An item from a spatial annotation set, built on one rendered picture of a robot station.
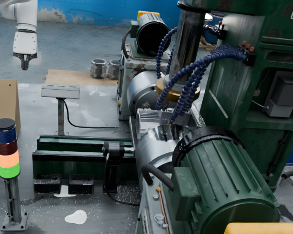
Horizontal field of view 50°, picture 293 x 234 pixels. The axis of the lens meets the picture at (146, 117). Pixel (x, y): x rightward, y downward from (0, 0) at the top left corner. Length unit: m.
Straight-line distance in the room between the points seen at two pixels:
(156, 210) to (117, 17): 6.17
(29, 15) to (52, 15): 5.19
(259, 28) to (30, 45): 0.99
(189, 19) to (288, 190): 0.94
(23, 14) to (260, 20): 1.02
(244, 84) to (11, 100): 1.04
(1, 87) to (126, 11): 5.39
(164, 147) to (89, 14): 5.86
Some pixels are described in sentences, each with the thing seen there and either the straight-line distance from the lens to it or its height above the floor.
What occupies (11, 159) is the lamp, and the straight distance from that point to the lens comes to 1.04.
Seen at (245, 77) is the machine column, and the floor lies 1.37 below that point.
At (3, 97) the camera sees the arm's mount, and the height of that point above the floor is 1.00.
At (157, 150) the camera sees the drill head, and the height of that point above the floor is 1.14.
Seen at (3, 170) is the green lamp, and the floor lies 1.06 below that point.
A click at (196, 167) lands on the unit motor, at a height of 1.32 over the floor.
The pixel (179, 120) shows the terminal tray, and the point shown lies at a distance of 1.28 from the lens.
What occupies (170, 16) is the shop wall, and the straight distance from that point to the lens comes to 7.04.
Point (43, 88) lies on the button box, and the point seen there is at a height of 1.07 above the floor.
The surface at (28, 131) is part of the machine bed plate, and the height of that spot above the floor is 0.80.
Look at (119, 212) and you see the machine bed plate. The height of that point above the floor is 0.80.
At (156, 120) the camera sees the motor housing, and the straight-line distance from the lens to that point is 1.28.
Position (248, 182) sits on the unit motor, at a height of 1.35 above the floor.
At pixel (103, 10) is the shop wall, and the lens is 6.75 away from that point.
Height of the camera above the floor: 1.74
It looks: 30 degrees down
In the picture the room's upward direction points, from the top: 9 degrees clockwise
